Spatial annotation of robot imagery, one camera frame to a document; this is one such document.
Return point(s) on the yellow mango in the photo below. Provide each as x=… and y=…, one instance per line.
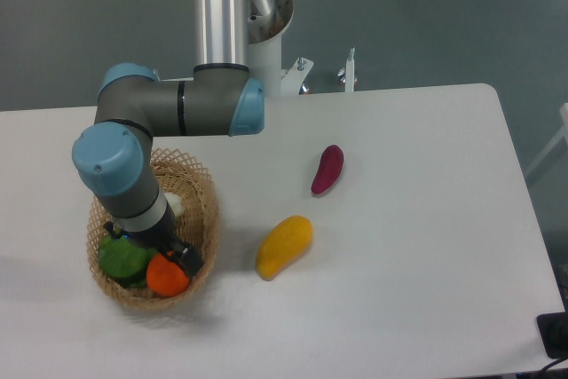
x=283, y=245

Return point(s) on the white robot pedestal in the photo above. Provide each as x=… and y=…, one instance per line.
x=267, y=23

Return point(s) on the green bok choy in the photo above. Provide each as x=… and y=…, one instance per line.
x=124, y=262

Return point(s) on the purple sweet potato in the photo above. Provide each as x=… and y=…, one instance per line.
x=330, y=168

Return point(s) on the black device at edge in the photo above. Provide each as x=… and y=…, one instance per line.
x=553, y=333

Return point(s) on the orange fruit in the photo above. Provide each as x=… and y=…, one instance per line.
x=165, y=278

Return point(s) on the woven wicker basket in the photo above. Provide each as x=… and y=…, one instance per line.
x=183, y=175

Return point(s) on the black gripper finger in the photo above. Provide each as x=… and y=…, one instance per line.
x=187, y=257
x=113, y=232

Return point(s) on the white frame at right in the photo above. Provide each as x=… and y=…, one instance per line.
x=552, y=151

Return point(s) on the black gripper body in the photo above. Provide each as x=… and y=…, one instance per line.
x=151, y=231

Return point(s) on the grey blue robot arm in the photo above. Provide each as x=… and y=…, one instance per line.
x=112, y=156

